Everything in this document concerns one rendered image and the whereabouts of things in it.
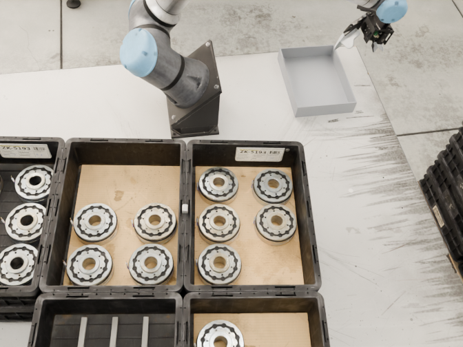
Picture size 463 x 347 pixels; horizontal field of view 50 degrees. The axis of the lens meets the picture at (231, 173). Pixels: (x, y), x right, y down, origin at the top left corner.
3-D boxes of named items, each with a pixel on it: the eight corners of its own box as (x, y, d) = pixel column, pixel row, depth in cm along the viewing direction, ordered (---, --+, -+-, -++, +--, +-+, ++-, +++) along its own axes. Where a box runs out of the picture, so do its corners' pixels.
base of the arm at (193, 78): (170, 80, 156) (146, 66, 149) (204, 53, 149) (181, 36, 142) (176, 117, 148) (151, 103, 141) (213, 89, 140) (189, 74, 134)
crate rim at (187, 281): (187, 144, 128) (187, 138, 126) (301, 146, 130) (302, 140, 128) (183, 295, 106) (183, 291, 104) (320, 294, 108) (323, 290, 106)
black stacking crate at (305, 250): (187, 165, 136) (187, 140, 126) (294, 166, 138) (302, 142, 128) (184, 308, 114) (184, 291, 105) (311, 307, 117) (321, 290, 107)
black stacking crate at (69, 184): (76, 164, 133) (67, 138, 124) (186, 165, 136) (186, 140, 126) (52, 309, 112) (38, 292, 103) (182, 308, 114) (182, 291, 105)
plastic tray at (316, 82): (277, 58, 176) (279, 47, 172) (331, 54, 179) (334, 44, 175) (294, 117, 162) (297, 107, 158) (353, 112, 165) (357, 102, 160)
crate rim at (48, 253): (68, 142, 125) (66, 136, 123) (187, 144, 128) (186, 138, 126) (40, 296, 104) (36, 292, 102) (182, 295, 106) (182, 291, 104)
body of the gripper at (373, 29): (364, 45, 148) (385, 12, 138) (353, 25, 152) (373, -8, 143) (384, 47, 151) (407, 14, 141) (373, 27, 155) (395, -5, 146)
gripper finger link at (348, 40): (335, 54, 151) (362, 36, 147) (328, 41, 154) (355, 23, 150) (340, 59, 153) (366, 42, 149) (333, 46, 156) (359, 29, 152)
